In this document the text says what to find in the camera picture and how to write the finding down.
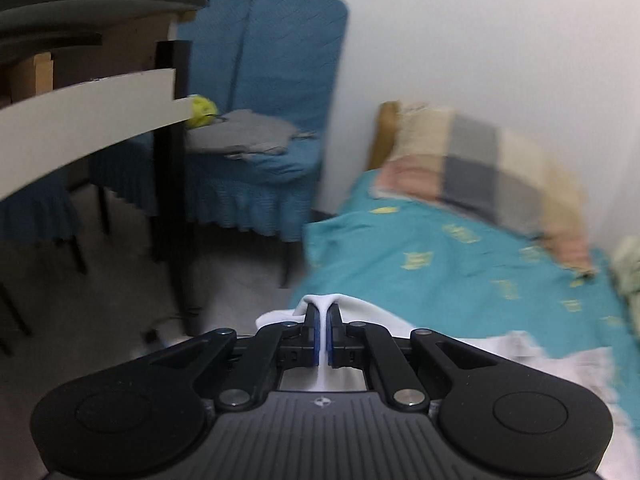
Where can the teal printed bed sheet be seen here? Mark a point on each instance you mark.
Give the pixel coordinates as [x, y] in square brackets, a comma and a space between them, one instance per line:
[450, 280]

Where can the pale green fleece blanket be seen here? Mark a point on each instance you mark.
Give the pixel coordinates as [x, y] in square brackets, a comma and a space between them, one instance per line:
[627, 265]

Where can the wooden desk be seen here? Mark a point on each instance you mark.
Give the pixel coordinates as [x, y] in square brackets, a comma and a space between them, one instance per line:
[100, 5]

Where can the white t-shirt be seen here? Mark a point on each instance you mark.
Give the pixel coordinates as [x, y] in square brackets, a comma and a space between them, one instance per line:
[372, 314]

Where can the checkered pillow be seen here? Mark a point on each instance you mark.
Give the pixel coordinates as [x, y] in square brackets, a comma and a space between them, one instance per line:
[475, 160]

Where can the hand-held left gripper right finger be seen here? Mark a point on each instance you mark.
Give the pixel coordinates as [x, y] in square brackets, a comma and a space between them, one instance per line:
[331, 342]

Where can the white desk with black legs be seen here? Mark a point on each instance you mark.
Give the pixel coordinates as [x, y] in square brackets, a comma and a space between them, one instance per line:
[75, 120]

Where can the wooden headboard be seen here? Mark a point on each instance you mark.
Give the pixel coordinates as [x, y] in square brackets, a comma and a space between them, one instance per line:
[385, 130]

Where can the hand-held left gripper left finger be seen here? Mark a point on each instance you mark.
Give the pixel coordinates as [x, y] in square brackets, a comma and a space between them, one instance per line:
[313, 342]

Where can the blue covered chair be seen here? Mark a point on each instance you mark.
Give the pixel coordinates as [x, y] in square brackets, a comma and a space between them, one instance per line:
[35, 210]
[295, 60]
[212, 25]

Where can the grey cloth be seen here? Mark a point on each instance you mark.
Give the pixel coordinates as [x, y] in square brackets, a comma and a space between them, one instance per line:
[245, 132]

